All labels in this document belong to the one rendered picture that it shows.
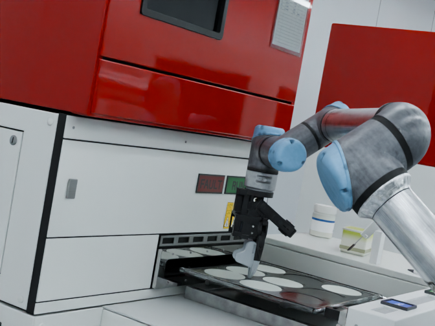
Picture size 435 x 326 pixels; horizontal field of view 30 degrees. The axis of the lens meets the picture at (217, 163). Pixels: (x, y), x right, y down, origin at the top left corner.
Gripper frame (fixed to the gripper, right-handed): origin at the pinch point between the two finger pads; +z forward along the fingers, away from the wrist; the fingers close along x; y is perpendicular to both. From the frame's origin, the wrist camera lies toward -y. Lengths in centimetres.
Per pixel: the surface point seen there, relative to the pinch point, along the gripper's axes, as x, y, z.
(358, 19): -398, -127, -126
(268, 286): 7.3, -2.8, 1.3
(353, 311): 46.1, -10.5, -4.1
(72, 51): 29, 49, -43
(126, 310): 15.8, 29.3, 9.2
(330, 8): -361, -95, -124
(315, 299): 13.0, -12.6, 1.4
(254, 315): 9.4, -0.2, 7.9
